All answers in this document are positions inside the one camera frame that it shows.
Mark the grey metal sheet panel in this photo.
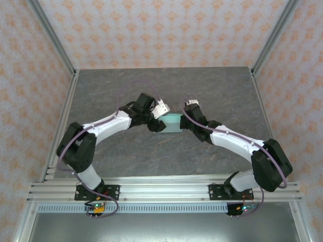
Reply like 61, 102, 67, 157
15, 201, 313, 242

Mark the aluminium left side rail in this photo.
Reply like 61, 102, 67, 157
39, 69, 80, 183

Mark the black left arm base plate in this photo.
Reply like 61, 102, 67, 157
74, 184, 121, 201

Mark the aluminium cross rail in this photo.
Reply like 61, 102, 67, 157
26, 176, 303, 203

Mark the aluminium frame post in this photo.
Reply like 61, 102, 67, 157
251, 0, 301, 77
26, 0, 77, 76

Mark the aluminium left frame post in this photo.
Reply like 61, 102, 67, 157
26, 0, 77, 76

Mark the aluminium right side rail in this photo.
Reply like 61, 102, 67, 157
249, 68, 290, 183

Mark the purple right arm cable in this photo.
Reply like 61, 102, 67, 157
179, 100, 288, 217

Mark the left circuit board yellow connector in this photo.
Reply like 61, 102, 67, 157
84, 201, 106, 215

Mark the light blue paper box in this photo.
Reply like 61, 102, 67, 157
158, 113, 184, 134

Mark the aluminium right frame post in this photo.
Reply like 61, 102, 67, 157
251, 0, 301, 77

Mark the right circuit board blue light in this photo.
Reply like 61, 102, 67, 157
236, 203, 258, 215

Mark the slotted grey cable duct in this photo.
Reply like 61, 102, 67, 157
37, 203, 229, 214

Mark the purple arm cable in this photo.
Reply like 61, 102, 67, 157
179, 100, 288, 217
57, 80, 161, 218

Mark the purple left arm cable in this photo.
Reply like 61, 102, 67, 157
57, 80, 161, 218

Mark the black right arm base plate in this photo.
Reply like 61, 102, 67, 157
208, 184, 254, 201

